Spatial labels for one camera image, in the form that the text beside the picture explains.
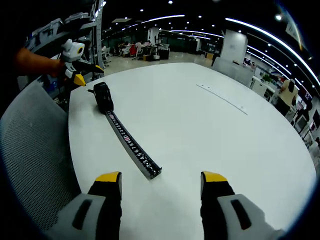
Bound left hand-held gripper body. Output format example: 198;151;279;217
59;38;86;79

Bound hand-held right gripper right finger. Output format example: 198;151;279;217
199;170;286;240

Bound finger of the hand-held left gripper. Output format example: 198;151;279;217
66;70;87;88
71;59;106;74

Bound grey metal shelf rack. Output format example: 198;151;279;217
24;0;107;77

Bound person's left forearm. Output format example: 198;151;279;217
14;46;66;78

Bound grey mesh office chair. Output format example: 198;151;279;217
0;80;85;240

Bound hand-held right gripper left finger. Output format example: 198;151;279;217
46;171;124;240

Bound black tape measure with blade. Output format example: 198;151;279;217
87;81;163;180

